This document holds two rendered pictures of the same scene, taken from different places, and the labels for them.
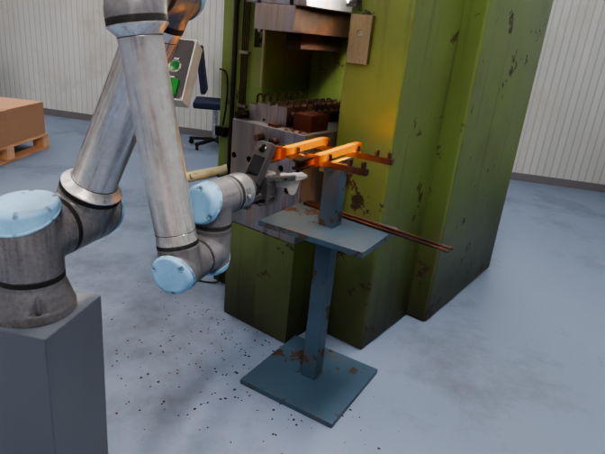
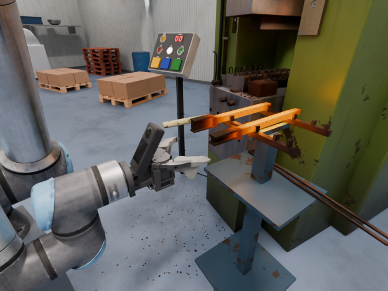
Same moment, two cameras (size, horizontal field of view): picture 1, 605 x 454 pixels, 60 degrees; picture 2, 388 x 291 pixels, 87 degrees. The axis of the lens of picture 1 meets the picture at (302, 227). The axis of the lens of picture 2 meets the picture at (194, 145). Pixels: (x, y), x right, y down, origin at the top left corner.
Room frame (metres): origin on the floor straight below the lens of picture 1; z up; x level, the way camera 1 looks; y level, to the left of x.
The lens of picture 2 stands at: (0.98, -0.16, 1.18)
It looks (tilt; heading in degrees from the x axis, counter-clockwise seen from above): 28 degrees down; 27
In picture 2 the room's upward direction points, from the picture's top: straight up
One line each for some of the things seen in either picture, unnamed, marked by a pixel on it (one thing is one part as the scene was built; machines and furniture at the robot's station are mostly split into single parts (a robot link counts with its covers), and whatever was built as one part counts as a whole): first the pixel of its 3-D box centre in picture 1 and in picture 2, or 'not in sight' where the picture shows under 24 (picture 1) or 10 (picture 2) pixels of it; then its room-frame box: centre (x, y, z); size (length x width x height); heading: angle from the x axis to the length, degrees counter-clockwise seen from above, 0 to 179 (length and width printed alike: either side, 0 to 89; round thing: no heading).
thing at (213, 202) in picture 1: (214, 200); (70, 197); (1.15, 0.21, 0.89); 0.12 x 0.09 x 0.10; 152
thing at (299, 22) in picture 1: (307, 21); (270, 6); (2.31, 0.07, 1.32); 0.42 x 0.20 x 0.10; 145
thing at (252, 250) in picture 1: (295, 263); (251, 178); (2.29, 0.02, 0.23); 0.56 x 0.38 x 0.47; 145
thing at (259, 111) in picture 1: (299, 109); (260, 77); (2.31, 0.07, 0.96); 0.42 x 0.20 x 0.09; 145
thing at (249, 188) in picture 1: (238, 191); (114, 181); (1.23, 0.17, 0.90); 0.10 x 0.05 x 0.09; 62
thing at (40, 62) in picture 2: not in sight; (30, 54); (4.70, 7.15, 0.67); 0.69 x 0.62 x 1.35; 172
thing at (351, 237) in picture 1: (329, 226); (260, 180); (1.73, -0.09, 0.64); 0.40 x 0.30 x 0.02; 61
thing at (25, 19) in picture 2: not in sight; (30, 20); (5.38, 7.81, 1.59); 0.53 x 0.39 x 0.21; 170
